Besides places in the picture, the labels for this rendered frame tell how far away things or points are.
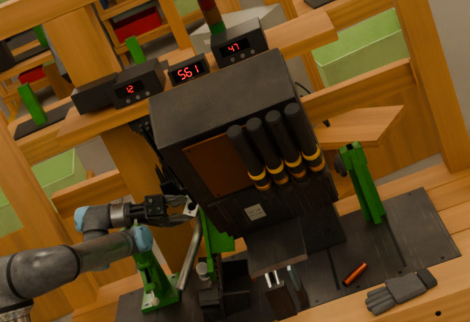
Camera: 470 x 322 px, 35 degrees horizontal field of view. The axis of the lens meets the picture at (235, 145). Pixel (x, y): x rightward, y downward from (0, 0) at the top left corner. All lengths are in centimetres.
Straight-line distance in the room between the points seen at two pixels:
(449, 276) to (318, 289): 38
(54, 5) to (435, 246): 132
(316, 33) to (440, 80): 47
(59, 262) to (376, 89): 121
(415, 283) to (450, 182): 56
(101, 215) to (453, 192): 111
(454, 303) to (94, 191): 125
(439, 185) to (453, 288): 56
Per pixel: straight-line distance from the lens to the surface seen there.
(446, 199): 249
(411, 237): 233
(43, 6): 235
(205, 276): 226
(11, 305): 190
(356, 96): 252
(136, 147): 246
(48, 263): 185
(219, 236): 218
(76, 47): 236
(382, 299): 210
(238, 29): 229
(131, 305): 260
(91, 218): 225
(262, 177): 189
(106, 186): 263
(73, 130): 233
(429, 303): 209
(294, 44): 221
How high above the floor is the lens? 220
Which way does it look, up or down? 23 degrees down
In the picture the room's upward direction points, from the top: 24 degrees counter-clockwise
